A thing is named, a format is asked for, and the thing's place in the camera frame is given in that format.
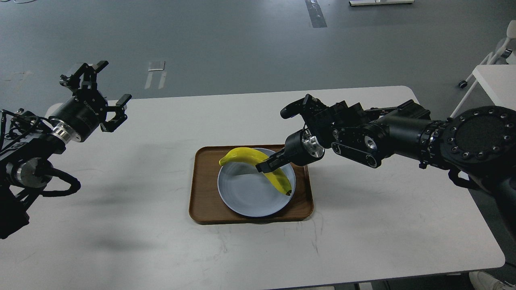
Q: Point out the white shoe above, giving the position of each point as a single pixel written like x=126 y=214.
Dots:
x=481 y=280

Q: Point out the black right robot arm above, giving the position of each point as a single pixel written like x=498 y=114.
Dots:
x=477 y=148

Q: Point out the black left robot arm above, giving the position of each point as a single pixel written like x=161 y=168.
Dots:
x=28 y=141

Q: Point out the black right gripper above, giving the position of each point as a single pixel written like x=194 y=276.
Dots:
x=301 y=149

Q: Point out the white rolling chair frame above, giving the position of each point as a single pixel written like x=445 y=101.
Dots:
x=502 y=52

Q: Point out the yellow banana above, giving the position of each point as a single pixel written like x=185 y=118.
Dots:
x=253 y=157

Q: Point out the brown wooden tray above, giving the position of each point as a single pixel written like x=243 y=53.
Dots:
x=207 y=207

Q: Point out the light blue plate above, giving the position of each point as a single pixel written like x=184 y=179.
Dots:
x=246 y=191

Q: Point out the white side table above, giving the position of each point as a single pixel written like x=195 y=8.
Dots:
x=499 y=82

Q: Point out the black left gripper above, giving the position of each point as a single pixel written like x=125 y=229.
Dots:
x=87 y=108

